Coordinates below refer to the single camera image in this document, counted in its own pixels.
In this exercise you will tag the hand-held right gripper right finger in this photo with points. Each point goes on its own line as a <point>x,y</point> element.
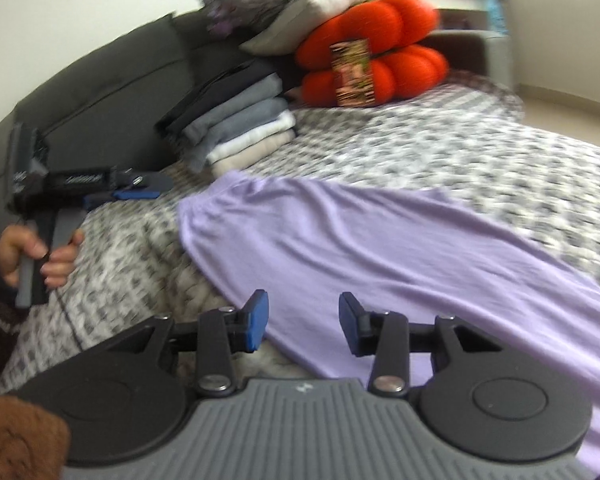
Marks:
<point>348,324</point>

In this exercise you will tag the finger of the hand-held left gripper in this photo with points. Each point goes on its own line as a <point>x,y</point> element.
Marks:
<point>137,194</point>
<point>137,179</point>

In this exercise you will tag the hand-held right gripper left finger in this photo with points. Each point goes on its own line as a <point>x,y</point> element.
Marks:
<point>257,322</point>

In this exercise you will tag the lilac garment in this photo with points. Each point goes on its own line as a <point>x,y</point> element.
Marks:
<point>380,260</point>

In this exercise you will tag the person's right forearm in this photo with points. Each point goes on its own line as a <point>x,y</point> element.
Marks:
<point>20,440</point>

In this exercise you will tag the person's left hand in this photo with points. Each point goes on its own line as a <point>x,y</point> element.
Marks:
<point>62,260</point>

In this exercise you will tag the grey sofa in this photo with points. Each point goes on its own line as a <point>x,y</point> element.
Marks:
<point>105,75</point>

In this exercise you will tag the black folded garment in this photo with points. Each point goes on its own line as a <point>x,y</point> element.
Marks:
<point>215,90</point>

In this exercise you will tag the blue-grey folded garment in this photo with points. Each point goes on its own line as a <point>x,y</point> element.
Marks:
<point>245,122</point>

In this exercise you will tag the beige folded garment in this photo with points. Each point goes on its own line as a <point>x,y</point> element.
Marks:
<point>260,152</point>

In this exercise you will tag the dark grey folded garment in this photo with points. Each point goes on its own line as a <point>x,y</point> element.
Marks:
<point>240,102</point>

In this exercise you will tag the white folded garment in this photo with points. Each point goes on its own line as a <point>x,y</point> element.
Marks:
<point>260,137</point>

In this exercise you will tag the grey quilted blanket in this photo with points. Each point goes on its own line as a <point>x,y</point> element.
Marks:
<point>430,135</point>

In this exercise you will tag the printed photo card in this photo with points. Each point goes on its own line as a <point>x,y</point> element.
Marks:
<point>352,72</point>

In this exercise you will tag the grey pillow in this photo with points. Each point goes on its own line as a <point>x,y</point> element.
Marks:
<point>320,7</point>

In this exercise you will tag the red plush cushion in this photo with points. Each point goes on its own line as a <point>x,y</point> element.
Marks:
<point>375,30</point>

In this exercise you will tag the white bookshelf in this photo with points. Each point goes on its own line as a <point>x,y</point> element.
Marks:
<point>470,2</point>

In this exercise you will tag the blue printed hanging bag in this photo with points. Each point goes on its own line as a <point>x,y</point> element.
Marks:
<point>495,12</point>

